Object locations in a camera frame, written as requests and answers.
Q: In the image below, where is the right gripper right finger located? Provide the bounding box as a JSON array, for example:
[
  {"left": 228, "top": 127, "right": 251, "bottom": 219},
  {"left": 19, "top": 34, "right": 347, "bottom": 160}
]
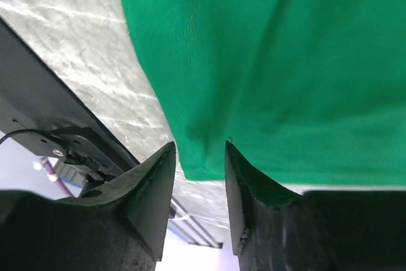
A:
[{"left": 225, "top": 142, "right": 405, "bottom": 270}]

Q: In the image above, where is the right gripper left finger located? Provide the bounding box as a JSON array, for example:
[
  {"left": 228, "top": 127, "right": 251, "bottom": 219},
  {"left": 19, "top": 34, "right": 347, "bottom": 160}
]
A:
[{"left": 1, "top": 142, "right": 176, "bottom": 270}]

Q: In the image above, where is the green t shirt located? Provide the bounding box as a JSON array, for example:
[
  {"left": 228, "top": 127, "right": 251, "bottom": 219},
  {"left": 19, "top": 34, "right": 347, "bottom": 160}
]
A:
[{"left": 121, "top": 0, "right": 405, "bottom": 185}]

